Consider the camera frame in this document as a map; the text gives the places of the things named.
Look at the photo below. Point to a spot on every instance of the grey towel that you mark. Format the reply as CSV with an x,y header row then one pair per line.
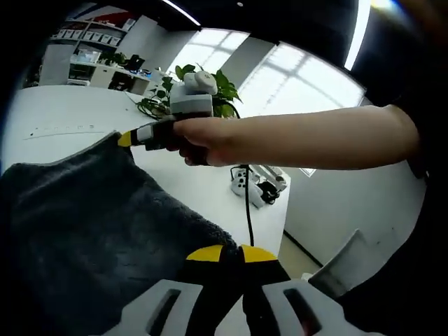
x,y
87,217

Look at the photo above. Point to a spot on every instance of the white game controller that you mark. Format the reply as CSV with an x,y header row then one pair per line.
x,y
239,183

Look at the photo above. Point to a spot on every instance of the white office desk row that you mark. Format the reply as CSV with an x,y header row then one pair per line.
x,y
101,75

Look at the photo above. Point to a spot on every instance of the wall shelf with white boxes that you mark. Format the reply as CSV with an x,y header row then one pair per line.
x,y
91,35

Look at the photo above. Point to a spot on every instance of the potted green plant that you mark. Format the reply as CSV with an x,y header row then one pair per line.
x,y
225,89

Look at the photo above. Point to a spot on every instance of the small green plant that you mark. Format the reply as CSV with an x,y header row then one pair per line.
x,y
113,59

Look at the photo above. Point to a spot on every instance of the person's right hand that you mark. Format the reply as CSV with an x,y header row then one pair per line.
x,y
206,140

